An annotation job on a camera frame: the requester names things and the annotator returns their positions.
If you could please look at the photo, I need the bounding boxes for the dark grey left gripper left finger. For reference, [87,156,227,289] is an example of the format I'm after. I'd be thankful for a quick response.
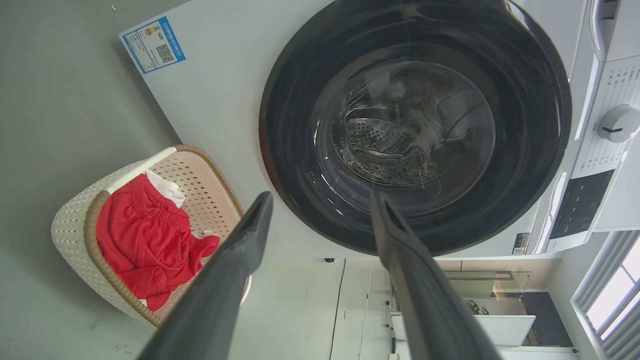
[137,191,274,360]

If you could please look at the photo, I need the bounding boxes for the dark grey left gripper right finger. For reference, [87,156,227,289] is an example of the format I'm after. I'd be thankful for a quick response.
[368,191,503,360]

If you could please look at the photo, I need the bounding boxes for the cream perforated laundry basket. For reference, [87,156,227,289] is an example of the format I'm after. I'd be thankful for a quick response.
[51,144,252,328]

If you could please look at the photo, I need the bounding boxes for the red garment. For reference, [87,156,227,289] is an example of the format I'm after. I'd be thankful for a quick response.
[96,173,221,312]

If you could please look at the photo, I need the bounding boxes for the white garment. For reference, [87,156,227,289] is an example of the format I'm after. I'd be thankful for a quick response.
[145,170,186,208]

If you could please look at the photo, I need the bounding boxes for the round black washing machine door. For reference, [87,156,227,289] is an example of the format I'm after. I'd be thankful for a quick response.
[258,0,573,257]

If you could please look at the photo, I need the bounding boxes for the white front-load washing machine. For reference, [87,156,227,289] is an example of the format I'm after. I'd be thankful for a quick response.
[119,0,640,261]

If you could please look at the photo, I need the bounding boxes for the black washing machine display panel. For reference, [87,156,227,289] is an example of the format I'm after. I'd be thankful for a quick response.
[549,169,615,240]

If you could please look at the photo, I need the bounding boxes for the blue energy label sticker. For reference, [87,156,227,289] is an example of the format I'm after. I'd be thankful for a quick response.
[122,16,187,75]

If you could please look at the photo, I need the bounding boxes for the white washing machine dial knob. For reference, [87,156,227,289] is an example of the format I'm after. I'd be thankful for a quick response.
[598,104,640,144]

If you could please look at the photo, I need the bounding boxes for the white detergent drawer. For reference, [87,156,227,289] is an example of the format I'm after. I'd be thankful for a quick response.
[589,0,640,63]

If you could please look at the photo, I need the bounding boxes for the window with white frame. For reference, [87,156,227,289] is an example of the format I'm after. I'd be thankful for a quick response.
[571,231,640,360]

